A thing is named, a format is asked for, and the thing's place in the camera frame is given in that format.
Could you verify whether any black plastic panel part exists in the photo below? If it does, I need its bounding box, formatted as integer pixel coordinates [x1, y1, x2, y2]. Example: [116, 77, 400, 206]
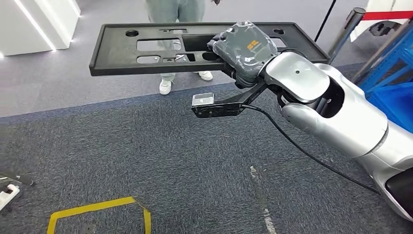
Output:
[89, 21, 330, 77]

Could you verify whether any blue metal shelf rack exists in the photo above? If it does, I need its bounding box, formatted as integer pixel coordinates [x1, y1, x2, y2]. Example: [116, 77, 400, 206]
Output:
[353, 24, 413, 134]

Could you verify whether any black camera cable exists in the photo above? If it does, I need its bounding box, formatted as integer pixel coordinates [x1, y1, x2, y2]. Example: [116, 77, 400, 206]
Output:
[242, 105, 381, 195]

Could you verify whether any white box furniture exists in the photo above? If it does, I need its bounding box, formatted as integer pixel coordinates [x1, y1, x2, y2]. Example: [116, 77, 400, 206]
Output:
[0, 0, 81, 57]

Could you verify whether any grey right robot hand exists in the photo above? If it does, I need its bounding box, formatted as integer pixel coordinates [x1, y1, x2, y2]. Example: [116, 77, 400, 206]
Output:
[206, 20, 279, 88]

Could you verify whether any black camera bracket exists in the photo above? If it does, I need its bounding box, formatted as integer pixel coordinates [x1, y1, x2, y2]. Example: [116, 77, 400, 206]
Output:
[191, 79, 268, 118]

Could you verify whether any clear floor tape strip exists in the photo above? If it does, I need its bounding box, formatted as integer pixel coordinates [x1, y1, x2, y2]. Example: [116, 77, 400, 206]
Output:
[250, 166, 278, 234]

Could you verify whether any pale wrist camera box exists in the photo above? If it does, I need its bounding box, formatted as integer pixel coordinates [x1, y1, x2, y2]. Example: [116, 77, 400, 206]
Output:
[191, 93, 215, 107]

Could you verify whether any person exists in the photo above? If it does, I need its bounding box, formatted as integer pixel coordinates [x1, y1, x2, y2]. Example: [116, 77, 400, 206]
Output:
[145, 0, 214, 96]

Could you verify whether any red barrier belt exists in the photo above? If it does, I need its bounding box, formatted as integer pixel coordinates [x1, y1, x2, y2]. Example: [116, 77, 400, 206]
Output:
[361, 11, 413, 20]

